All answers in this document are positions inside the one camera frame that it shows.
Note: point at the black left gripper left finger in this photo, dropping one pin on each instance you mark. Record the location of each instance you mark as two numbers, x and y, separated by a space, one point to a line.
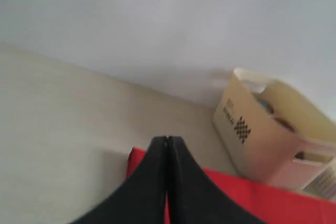
142 196

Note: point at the cream plastic storage bin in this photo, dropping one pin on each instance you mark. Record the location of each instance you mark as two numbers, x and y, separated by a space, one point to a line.
264 151

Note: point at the brown wooden plate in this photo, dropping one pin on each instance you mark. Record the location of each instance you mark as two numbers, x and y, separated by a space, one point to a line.
284 123

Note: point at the red table cloth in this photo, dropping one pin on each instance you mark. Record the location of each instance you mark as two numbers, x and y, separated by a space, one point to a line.
271 204

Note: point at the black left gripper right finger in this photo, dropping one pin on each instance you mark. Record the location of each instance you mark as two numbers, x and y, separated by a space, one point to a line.
192 197

